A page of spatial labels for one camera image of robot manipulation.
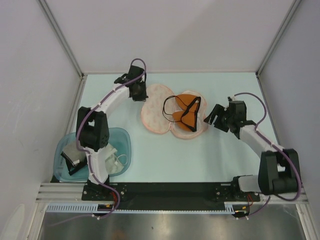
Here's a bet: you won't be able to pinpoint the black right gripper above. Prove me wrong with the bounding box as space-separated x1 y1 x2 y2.
203 103 234 133

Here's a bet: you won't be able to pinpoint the pink mesh laundry bag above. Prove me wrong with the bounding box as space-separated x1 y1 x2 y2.
141 84 208 140

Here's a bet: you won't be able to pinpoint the orange bra black straps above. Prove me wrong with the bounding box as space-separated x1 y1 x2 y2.
162 93 203 133

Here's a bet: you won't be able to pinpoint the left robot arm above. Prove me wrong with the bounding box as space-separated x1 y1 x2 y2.
76 63 148 200

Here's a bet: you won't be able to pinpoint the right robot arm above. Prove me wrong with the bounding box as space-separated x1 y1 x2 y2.
204 100 302 202

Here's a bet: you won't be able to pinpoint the white bra in basin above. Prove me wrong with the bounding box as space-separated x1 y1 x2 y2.
105 148 129 176

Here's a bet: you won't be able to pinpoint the grey bra in basin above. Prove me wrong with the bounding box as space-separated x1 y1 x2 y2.
60 141 87 176

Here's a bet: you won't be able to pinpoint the blue plastic basin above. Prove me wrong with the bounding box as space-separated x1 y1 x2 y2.
53 127 132 183

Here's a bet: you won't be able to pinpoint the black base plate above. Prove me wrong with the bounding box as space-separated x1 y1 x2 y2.
82 182 261 212

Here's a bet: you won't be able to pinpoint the white slotted cable duct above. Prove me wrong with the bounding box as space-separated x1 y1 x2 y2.
45 203 249 215

